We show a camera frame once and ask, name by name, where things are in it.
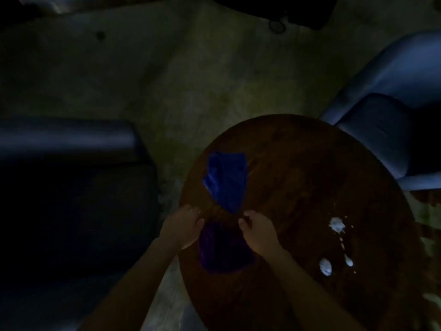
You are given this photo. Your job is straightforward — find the person's left hand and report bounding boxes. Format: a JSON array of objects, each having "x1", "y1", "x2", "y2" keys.
[{"x1": 159, "y1": 205, "x2": 206, "y2": 252}]

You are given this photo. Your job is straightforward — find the person's right hand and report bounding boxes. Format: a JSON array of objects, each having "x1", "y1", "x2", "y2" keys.
[{"x1": 238, "y1": 210, "x2": 284, "y2": 260}]

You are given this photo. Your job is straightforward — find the blue cloth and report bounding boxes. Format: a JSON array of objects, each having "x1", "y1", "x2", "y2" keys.
[{"x1": 197, "y1": 151, "x2": 257, "y2": 275}]

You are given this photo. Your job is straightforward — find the person's left forearm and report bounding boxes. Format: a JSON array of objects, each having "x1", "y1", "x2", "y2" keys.
[{"x1": 79, "y1": 237, "x2": 181, "y2": 331}]

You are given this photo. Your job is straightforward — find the person's right forearm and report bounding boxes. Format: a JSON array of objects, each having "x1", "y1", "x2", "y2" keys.
[{"x1": 270, "y1": 247, "x2": 367, "y2": 331}]

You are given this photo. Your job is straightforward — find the dark sofa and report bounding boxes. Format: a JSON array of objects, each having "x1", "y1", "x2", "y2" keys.
[{"x1": 0, "y1": 116, "x2": 160, "y2": 331}]

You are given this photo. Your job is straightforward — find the blue armchair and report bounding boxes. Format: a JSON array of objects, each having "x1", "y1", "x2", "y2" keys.
[{"x1": 320, "y1": 30, "x2": 441, "y2": 192}]

